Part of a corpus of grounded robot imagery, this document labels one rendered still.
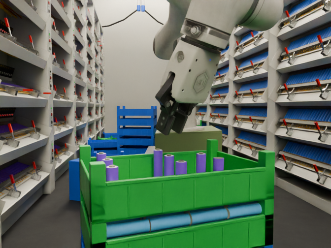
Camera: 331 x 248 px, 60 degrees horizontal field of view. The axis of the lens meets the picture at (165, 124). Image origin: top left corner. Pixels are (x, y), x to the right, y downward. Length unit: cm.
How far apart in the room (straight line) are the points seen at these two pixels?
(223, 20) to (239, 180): 26
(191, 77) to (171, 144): 69
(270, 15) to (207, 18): 11
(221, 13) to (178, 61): 10
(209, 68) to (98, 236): 32
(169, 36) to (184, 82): 68
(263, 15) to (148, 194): 34
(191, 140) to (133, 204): 77
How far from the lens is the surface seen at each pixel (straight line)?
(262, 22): 54
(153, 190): 42
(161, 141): 115
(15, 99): 124
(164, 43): 118
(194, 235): 46
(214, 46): 50
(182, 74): 48
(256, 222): 52
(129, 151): 236
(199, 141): 116
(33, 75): 169
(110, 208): 41
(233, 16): 50
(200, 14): 49
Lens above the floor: 47
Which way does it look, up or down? 3 degrees down
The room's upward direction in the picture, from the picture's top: straight up
